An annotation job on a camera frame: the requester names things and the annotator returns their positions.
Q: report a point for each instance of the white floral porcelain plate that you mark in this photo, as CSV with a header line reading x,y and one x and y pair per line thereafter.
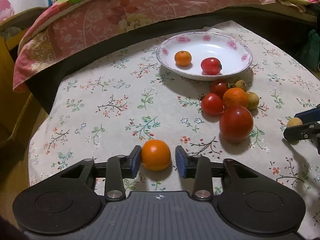
x,y
234,55

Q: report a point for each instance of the pink floral quilt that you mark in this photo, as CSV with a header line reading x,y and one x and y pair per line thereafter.
x,y
70,26

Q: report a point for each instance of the brown longan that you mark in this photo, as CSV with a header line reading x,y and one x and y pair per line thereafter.
x,y
294,122
253,100
241,84

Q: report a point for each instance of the oval red tomato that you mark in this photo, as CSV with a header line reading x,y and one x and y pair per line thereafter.
x,y
211,66

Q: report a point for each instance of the orange tangerine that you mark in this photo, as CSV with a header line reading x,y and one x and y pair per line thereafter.
x,y
155,155
235,97

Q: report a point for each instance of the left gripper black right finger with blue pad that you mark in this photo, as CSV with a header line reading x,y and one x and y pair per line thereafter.
x,y
198,168

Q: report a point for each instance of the floral white tablecloth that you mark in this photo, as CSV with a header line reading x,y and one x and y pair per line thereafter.
x,y
127,98

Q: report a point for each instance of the large dark red tomato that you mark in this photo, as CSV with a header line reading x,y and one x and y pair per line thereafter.
x,y
236,124

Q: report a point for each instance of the small tangerine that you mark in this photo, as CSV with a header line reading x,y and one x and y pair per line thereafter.
x,y
183,58

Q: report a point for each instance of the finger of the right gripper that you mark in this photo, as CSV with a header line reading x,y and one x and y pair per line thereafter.
x,y
312,115
309,131

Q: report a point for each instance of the small red tomato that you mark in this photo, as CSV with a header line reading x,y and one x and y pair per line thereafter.
x,y
212,104
219,87

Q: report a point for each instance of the green cloth bag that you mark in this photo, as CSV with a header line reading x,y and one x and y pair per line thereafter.
x,y
310,53

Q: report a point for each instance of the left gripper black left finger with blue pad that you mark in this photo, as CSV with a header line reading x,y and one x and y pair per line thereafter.
x,y
118,168

